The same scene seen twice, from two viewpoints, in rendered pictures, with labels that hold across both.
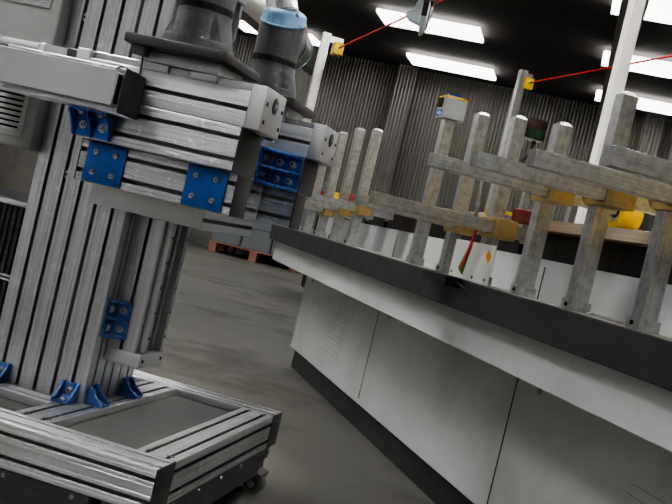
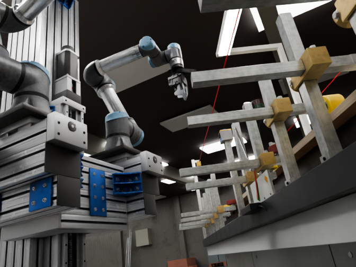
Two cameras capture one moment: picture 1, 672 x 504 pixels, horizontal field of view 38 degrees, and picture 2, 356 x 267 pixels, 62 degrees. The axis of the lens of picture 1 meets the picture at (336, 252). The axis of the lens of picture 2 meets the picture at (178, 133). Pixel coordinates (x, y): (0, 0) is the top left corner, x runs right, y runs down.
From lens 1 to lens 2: 1.31 m
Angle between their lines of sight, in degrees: 26
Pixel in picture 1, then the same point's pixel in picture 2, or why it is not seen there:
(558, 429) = not seen: outside the picture
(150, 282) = not seen: outside the picture
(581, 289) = (330, 141)
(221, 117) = (34, 143)
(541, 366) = (337, 223)
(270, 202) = (132, 204)
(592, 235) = (313, 100)
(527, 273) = (290, 168)
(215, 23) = (29, 100)
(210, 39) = not seen: hidden behind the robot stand
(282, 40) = (115, 124)
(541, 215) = (278, 129)
